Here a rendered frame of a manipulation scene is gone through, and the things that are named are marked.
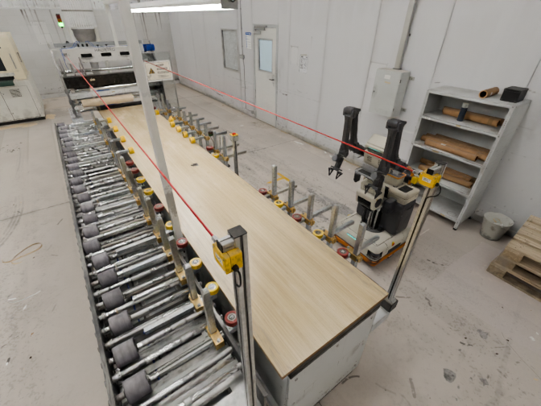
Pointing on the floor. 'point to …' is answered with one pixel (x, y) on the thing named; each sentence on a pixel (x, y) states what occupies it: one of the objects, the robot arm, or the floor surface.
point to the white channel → (146, 102)
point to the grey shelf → (460, 193)
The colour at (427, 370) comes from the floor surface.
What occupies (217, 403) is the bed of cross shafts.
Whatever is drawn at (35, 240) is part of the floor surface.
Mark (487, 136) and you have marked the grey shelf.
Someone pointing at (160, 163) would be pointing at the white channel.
